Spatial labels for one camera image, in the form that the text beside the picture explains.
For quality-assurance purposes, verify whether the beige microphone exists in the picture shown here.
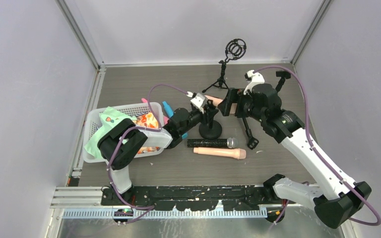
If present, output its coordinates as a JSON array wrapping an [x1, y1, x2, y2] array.
[[193, 147, 247, 160], [205, 95, 237, 115]]

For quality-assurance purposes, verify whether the black round base clip stand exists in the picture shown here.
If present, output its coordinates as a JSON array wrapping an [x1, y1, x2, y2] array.
[[198, 99, 222, 139]]

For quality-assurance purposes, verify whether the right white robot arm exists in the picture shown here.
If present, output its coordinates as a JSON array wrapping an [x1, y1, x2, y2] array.
[[218, 84, 372, 229]]

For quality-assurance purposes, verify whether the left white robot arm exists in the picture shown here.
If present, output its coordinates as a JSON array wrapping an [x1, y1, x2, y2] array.
[[97, 108, 207, 194]]

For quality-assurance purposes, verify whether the fallen black round stand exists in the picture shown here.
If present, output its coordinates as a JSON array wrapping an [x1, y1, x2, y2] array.
[[242, 118, 259, 150]]

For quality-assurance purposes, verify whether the blue toy microphone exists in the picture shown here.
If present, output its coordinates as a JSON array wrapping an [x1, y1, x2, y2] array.
[[162, 101, 188, 139]]

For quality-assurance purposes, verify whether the orange patterned cloth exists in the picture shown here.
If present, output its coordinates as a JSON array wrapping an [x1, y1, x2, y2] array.
[[132, 113, 160, 155]]

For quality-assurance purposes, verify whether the black glitter microphone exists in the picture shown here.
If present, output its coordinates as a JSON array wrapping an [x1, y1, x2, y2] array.
[[187, 137, 238, 149]]

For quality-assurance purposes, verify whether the beige microphone on table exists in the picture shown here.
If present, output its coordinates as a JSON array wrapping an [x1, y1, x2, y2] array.
[[193, 147, 247, 160]]

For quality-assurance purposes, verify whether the green patterned cloth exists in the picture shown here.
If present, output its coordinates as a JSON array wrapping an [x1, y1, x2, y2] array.
[[84, 107, 135, 161]]

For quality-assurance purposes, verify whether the white plastic basket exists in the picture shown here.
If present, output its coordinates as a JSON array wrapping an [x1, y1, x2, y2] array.
[[82, 102, 168, 163]]

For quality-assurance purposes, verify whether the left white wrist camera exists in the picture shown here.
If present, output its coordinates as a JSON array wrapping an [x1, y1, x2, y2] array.
[[187, 91, 207, 114]]

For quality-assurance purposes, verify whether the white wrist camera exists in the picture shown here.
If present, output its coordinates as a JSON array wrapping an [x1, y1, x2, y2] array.
[[187, 91, 207, 114], [243, 70, 265, 95]]

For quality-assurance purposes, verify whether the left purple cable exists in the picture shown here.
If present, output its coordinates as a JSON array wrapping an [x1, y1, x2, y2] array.
[[106, 83, 194, 225]]

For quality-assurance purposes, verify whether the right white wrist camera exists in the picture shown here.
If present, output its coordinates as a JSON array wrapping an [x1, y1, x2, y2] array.
[[243, 70, 265, 95]]

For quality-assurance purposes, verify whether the black tripod shock mount stand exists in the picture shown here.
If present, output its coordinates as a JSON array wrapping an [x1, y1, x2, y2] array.
[[202, 38, 248, 94]]

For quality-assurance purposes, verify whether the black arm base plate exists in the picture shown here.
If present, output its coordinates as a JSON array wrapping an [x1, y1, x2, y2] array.
[[101, 185, 285, 211]]

